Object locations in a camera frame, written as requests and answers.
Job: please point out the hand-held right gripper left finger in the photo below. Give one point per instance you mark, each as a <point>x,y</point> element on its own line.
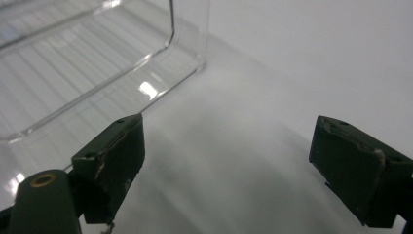
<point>112,162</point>

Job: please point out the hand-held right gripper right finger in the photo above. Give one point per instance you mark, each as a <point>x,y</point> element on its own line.
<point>352,165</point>

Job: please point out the clear plastic storage box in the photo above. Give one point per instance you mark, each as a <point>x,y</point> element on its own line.
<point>87,65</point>

